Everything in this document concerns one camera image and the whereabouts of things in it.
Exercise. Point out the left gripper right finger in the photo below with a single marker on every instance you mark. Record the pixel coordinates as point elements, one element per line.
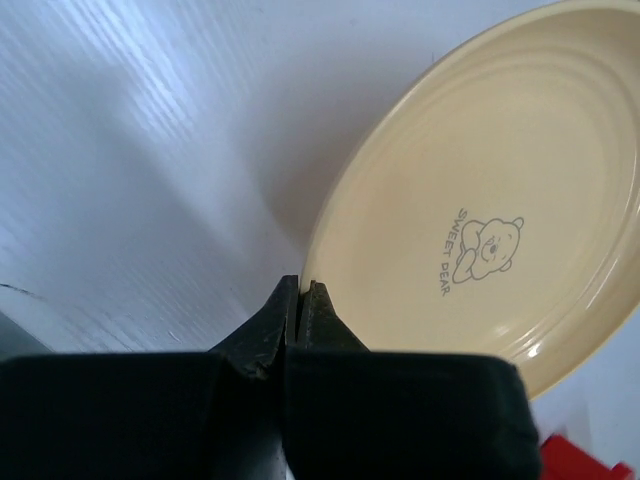
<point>352,413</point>

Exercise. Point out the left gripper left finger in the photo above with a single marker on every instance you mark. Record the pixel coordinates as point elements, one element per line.
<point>175,415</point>

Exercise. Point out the yellow plate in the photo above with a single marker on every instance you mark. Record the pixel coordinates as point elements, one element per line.
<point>495,208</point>

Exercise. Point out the red plastic bin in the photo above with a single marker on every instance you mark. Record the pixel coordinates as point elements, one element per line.
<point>563,460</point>

